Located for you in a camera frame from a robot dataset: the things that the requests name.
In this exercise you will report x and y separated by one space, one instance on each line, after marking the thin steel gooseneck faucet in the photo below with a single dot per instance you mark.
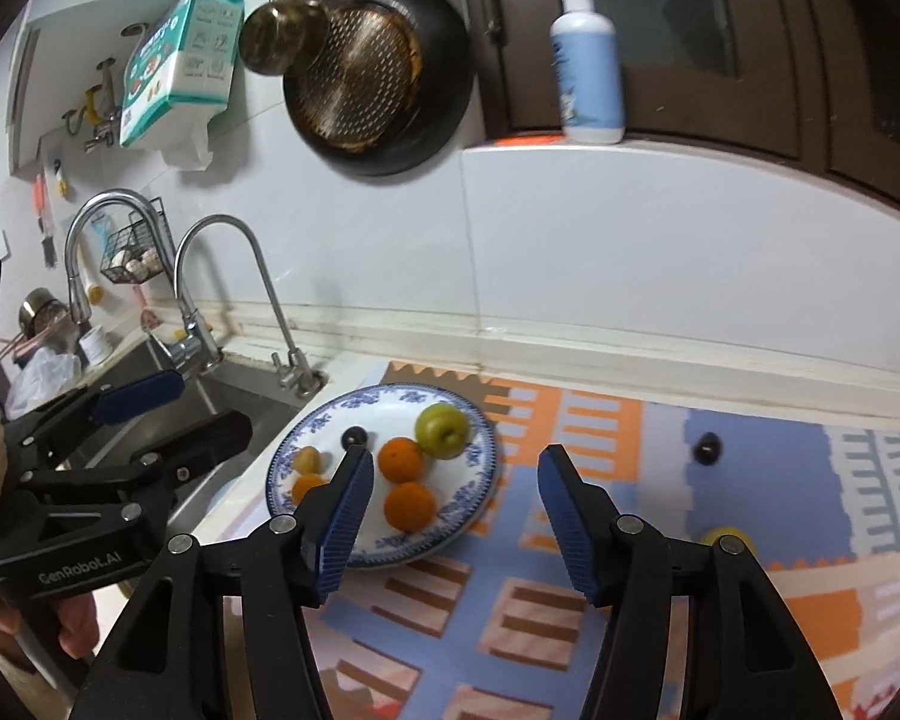
285 345

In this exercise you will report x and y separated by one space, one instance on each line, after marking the steel pull-out faucet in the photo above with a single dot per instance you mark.
187 337

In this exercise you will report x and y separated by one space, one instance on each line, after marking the person's left hand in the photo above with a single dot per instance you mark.
75 622

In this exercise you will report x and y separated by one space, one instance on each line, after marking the colourful patterned mat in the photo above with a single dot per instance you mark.
645 480

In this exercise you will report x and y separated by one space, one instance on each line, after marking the small yellow fruit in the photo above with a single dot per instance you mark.
307 457

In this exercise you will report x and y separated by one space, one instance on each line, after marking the teal and white tissue pack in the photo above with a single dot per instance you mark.
180 67

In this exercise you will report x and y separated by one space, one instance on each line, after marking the black frying pan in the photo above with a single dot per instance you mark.
390 112

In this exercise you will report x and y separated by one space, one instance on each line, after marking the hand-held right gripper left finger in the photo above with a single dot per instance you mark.
345 517

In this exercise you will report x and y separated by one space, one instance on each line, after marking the green apple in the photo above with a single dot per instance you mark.
442 429

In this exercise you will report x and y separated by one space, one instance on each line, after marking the white cup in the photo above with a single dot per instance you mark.
94 345

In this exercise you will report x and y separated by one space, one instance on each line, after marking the blue and white pump bottle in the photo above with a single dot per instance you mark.
589 67

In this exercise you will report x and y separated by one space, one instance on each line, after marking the dark wooden window frame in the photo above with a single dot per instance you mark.
720 37

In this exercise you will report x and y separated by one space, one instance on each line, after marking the steel sink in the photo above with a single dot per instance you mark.
232 397

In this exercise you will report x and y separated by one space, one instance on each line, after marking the clear plastic bag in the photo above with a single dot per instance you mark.
41 381

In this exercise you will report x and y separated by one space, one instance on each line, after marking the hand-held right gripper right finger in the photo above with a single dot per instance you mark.
570 517

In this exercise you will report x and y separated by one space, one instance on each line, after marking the yellow round fruit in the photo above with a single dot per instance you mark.
720 532

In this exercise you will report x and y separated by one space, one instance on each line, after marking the orange tape strip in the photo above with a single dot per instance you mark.
525 139

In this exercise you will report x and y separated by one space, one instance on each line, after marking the dark plum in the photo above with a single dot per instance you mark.
707 448
355 435

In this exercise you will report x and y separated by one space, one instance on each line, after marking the blue-rimmed white plate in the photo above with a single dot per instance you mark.
390 416

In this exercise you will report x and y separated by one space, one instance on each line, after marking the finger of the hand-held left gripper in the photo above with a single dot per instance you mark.
195 444
139 390

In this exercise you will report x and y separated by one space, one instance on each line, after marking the orange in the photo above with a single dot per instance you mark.
410 505
307 486
400 459

